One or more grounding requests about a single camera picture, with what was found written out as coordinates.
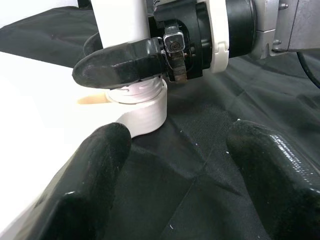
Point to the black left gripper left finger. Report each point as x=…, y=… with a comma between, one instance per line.
x=82, y=190

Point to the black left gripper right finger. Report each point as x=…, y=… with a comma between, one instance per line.
x=280, y=180

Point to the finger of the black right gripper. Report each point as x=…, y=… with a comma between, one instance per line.
x=117, y=67
x=93, y=45

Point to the white plastic table leg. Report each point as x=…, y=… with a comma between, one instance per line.
x=120, y=22

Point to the white plastic table top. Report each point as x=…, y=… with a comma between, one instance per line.
x=37, y=100

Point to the black table cloth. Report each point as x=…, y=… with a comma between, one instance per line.
x=212, y=150

